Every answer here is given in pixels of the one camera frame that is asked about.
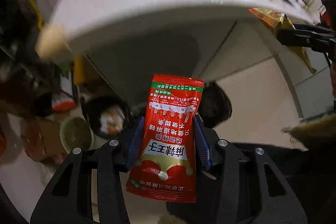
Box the orange gold snack wrapper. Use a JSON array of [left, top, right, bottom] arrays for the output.
[[248, 8, 317, 75]]

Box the small red sauce packet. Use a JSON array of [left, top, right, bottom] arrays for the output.
[[126, 75, 205, 203]]

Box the black trash bag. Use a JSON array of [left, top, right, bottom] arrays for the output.
[[198, 81, 232, 128]]

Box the green bowl with scraps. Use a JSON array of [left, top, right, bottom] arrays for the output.
[[60, 117, 93, 153]]

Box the small black garbage bag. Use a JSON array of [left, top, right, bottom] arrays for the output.
[[80, 94, 134, 139]]

